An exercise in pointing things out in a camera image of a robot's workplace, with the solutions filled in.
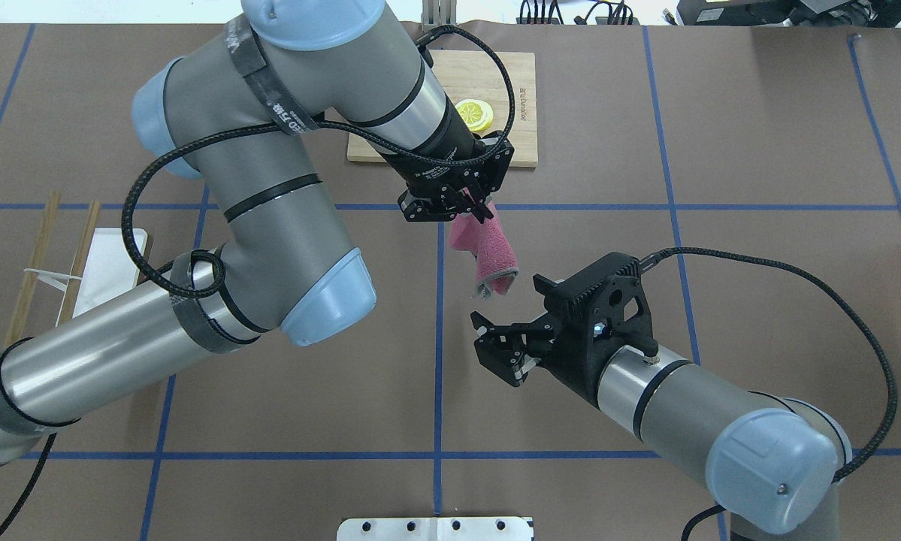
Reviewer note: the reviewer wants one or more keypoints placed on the yellow lemon slice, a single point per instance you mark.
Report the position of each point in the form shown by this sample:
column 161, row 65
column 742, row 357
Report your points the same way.
column 478, row 115

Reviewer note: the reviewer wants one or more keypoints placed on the black monitor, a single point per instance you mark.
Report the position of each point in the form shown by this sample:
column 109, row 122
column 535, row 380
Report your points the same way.
column 876, row 14

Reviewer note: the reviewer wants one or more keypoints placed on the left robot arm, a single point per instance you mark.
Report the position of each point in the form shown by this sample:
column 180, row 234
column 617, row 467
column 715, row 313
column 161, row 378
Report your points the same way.
column 233, row 114

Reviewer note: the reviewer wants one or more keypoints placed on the white pedestal column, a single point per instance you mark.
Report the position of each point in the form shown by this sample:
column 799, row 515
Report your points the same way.
column 438, row 528

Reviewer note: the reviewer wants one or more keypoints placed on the wooden chopstick two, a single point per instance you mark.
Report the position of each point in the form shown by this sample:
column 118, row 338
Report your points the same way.
column 77, row 269

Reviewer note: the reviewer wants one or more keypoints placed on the white rectangular tray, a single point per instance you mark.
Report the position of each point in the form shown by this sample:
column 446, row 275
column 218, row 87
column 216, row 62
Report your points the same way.
column 109, row 271

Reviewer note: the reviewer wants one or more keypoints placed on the wooden chopstick one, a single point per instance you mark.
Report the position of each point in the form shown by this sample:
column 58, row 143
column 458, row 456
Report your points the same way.
column 29, row 280

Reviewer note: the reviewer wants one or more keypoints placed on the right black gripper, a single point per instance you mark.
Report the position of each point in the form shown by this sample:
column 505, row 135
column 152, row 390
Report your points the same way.
column 568, row 364

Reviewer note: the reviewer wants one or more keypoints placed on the aluminium frame post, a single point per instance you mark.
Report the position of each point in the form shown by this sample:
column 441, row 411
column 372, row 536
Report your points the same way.
column 436, row 13

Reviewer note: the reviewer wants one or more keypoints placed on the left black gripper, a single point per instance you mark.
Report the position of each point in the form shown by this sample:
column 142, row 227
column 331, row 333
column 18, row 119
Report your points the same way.
column 445, row 155

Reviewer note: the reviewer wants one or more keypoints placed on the pink fleece cloth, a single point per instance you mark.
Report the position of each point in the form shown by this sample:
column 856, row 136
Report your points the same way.
column 496, row 263

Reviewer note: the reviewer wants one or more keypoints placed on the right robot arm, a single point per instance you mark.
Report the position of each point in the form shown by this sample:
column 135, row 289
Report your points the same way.
column 769, row 461

